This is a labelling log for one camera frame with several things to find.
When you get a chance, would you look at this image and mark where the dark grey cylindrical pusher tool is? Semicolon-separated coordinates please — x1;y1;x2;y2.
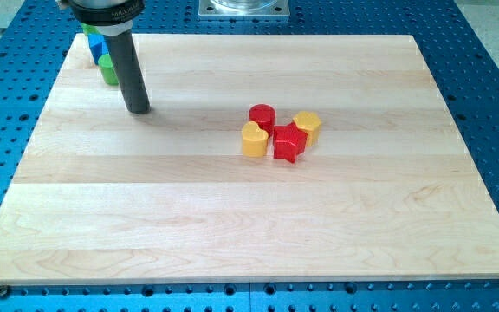
103;30;151;114

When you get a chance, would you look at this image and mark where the light wooden board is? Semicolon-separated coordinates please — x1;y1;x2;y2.
0;34;499;285

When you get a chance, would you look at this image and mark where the red cylinder block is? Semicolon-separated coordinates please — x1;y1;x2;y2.
249;103;276;137

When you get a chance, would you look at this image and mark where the yellow hexagon block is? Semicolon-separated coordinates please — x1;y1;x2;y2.
292;111;322;146

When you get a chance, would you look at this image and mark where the green cylinder block front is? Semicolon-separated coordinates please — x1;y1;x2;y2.
98;54;119;86

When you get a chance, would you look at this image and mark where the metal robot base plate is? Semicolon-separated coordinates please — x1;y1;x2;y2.
198;0;290;17

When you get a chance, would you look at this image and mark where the green block rear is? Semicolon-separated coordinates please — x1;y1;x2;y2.
81;23;100;36

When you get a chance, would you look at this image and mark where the yellow heart block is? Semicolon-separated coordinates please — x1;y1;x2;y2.
241;121;269;158

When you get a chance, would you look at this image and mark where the blue block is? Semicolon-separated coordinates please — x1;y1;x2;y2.
87;33;108;65

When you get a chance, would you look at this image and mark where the red star block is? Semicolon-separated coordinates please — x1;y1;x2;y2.
273;122;308;163

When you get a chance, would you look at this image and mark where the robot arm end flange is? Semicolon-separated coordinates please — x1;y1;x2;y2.
55;0;146;36

